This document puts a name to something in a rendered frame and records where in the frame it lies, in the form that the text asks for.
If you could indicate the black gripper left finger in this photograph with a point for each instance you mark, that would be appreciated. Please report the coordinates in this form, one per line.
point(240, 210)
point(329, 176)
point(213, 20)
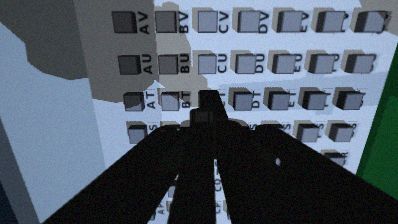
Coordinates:
point(131, 189)

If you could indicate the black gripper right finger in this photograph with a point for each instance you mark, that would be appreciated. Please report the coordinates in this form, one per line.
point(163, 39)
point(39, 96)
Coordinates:
point(321, 191)

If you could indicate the light blue keypad machine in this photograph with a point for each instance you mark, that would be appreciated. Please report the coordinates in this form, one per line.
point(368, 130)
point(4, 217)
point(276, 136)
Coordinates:
point(157, 55)

